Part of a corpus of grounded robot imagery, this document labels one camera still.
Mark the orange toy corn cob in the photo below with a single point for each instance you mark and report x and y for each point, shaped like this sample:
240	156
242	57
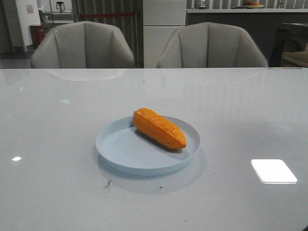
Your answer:
159	128

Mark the light blue round plate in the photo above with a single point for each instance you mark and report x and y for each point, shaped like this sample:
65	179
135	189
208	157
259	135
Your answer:
130	151

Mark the right grey upholstered chair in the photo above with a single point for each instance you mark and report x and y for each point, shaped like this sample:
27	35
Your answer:
211	45

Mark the grey upholstered chair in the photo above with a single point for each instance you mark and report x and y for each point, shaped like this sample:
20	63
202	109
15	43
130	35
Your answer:
82	45
211	45

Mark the white cabinet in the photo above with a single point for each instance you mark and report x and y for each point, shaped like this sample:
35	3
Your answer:
160	19

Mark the left grey upholstered chair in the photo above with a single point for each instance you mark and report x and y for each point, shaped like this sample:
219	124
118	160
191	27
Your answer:
82	45

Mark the red barrier belt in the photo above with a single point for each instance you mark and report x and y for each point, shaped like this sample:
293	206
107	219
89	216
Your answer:
107	15

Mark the red trash bin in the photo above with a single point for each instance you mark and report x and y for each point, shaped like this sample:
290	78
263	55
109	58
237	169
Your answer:
37	34

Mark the dark grey counter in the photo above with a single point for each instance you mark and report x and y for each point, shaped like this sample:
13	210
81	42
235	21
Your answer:
261	24

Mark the fruit bowl on counter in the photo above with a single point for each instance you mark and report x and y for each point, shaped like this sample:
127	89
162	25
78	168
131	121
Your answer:
249	4

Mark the dark armchair at right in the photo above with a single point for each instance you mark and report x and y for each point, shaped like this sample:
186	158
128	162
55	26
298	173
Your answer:
290	37

